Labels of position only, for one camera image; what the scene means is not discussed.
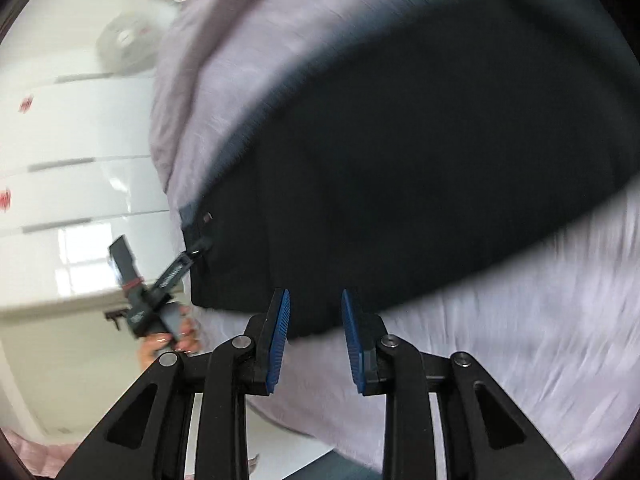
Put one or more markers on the black pants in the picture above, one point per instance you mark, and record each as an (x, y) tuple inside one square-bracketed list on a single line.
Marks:
[(400, 160)]

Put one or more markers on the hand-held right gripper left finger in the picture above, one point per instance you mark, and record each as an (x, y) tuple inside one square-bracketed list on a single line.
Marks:
[(276, 345)]

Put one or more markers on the white cabinet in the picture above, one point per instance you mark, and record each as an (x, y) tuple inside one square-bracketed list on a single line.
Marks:
[(75, 125)]

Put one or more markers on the person's left hand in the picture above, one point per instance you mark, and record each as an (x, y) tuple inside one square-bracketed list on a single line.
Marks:
[(187, 332)]

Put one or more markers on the pink cloth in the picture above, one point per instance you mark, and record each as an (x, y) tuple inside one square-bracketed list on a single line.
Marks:
[(35, 460)]

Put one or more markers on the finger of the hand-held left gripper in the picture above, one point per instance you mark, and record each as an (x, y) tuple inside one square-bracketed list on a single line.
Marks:
[(177, 270), (122, 260)]

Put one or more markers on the embossed lilac blanket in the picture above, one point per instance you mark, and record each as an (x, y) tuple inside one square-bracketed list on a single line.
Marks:
[(500, 360)]

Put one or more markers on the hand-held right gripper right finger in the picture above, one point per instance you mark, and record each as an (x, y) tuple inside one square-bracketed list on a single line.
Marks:
[(352, 345)]

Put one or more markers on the grey round fan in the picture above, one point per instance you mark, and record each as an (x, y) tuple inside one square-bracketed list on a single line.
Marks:
[(122, 40)]

